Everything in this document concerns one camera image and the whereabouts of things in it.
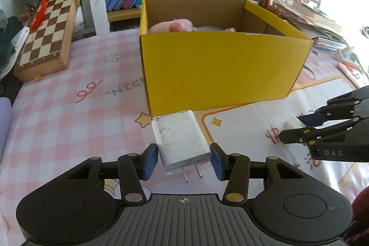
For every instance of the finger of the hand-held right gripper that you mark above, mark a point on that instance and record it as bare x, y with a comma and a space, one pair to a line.
299, 136
312, 119

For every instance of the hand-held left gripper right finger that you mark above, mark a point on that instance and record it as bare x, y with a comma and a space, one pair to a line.
217, 161

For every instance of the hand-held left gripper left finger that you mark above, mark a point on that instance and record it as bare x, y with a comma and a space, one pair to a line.
150, 161

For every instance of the white rectangular block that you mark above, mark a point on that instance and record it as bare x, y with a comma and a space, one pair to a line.
292, 123

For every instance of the white charger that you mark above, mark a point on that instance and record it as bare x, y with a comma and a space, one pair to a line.
178, 139

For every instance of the yellow cardboard box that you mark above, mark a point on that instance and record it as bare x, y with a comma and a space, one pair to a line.
216, 73

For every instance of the pink plush toy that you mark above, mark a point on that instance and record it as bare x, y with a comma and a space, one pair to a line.
170, 26

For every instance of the person's right forearm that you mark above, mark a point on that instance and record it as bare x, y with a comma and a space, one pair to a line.
360, 220

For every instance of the pink checked desktop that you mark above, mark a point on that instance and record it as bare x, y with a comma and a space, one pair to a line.
72, 125

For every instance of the pink white booklet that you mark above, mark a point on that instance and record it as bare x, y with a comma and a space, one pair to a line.
356, 76

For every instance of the white power strip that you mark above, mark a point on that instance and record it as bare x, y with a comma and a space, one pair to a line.
347, 57

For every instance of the pile of papers and books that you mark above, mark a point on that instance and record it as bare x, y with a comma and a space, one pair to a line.
311, 21

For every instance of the purple cloth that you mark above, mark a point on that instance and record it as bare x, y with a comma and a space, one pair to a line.
4, 125

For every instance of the wooden chessboard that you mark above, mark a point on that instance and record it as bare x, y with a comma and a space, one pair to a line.
49, 32

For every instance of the red tassel ornament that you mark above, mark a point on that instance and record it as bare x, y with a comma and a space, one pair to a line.
40, 12

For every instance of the pile of clothes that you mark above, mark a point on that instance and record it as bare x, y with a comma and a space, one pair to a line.
8, 41

